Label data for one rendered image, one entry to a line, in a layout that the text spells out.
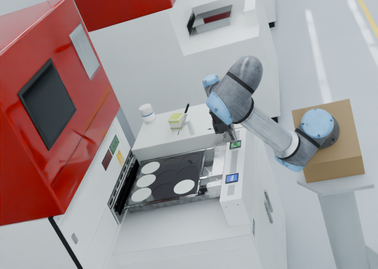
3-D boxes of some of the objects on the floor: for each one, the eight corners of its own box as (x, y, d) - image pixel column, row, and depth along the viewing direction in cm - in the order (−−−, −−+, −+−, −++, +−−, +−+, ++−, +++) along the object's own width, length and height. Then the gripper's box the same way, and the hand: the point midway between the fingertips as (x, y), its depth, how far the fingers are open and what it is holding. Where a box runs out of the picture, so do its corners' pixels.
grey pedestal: (422, 253, 263) (405, 125, 225) (447, 323, 225) (431, 185, 188) (325, 264, 277) (293, 146, 239) (334, 332, 240) (297, 205, 202)
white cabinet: (173, 369, 252) (111, 256, 214) (196, 236, 333) (154, 137, 296) (298, 359, 234) (254, 234, 197) (290, 222, 316) (258, 115, 278)
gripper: (210, 104, 227) (223, 142, 236) (207, 114, 219) (221, 152, 229) (228, 101, 224) (240, 138, 234) (226, 110, 217) (239, 149, 226)
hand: (236, 142), depth 230 cm, fingers closed
